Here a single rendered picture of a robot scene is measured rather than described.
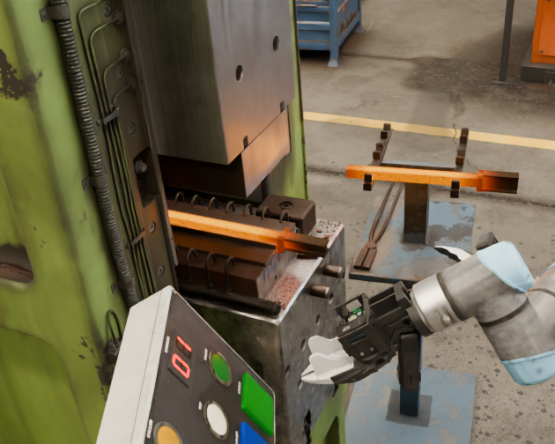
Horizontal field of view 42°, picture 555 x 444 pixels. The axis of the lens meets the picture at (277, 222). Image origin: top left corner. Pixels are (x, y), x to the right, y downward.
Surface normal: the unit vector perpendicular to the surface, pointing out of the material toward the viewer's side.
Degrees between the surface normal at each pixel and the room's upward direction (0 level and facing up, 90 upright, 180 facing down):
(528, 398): 0
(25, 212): 89
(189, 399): 60
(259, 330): 90
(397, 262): 0
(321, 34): 89
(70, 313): 90
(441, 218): 0
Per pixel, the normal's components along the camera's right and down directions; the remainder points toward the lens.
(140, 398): -0.56, -0.69
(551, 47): -0.41, 0.51
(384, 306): 0.01, 0.55
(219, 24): 0.91, 0.17
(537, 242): -0.07, -0.84
